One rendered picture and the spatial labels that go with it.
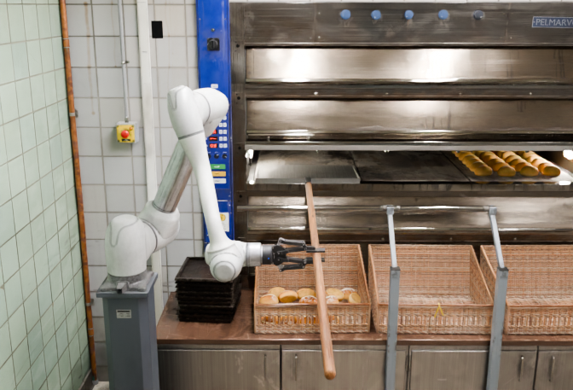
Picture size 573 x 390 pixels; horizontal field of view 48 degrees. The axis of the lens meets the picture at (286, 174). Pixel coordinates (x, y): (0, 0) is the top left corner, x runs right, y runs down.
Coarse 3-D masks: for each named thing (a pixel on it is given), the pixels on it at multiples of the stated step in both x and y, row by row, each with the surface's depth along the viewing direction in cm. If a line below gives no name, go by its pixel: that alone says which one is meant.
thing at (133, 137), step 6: (120, 126) 326; (126, 126) 326; (132, 126) 326; (120, 132) 327; (132, 132) 327; (138, 132) 333; (120, 138) 328; (126, 138) 328; (132, 138) 328; (138, 138) 333
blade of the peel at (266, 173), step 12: (264, 168) 368; (276, 168) 368; (288, 168) 368; (300, 168) 368; (312, 168) 368; (324, 168) 368; (336, 168) 368; (348, 168) 368; (264, 180) 341; (276, 180) 341; (288, 180) 341; (300, 180) 341; (312, 180) 341; (324, 180) 341; (336, 180) 341; (348, 180) 341
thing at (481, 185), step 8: (248, 184) 341; (256, 184) 341; (264, 184) 341; (272, 184) 341; (280, 184) 341; (288, 184) 341; (296, 184) 341; (312, 184) 341; (320, 184) 341; (328, 184) 341; (336, 184) 341; (344, 184) 340; (352, 184) 340; (360, 184) 340; (368, 184) 340; (376, 184) 340; (384, 184) 340; (392, 184) 340; (400, 184) 340; (408, 184) 340; (416, 184) 340; (424, 184) 340; (432, 184) 340; (440, 184) 340; (448, 184) 340; (456, 184) 340; (464, 184) 340; (472, 184) 340; (480, 184) 340; (488, 184) 340; (496, 184) 340; (504, 184) 340; (512, 184) 340; (520, 184) 340; (528, 184) 340; (536, 184) 340; (544, 184) 340; (552, 184) 340; (560, 184) 340; (568, 184) 340
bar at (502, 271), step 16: (240, 208) 305; (256, 208) 305; (272, 208) 305; (288, 208) 305; (304, 208) 305; (320, 208) 305; (336, 208) 305; (352, 208) 305; (368, 208) 305; (384, 208) 304; (400, 208) 304; (416, 208) 304; (432, 208) 304; (448, 208) 304; (464, 208) 304; (480, 208) 304; (496, 208) 303; (496, 240) 297; (496, 256) 295; (496, 272) 292; (496, 288) 292; (496, 304) 292; (496, 320) 294; (496, 336) 296; (496, 352) 298; (496, 368) 300; (496, 384) 302
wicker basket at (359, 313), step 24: (288, 264) 346; (312, 264) 346; (336, 264) 346; (360, 264) 337; (264, 288) 346; (288, 288) 346; (312, 288) 346; (336, 288) 346; (360, 288) 335; (264, 312) 327; (288, 312) 305; (312, 312) 306; (336, 312) 305; (360, 312) 306
